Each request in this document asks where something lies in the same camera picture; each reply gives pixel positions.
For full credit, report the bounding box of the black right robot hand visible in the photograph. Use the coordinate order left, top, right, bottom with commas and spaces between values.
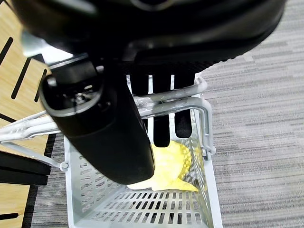
10, 0, 288, 186

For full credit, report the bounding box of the white plastic shopping basket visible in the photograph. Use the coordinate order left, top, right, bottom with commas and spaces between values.
0, 72, 223, 228

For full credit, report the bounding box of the wooden slatted shelf unit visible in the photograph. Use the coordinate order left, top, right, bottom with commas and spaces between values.
0, 0, 73, 228

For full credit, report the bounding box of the yellow leafy cabbage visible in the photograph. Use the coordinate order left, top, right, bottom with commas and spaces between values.
127, 140, 199, 192

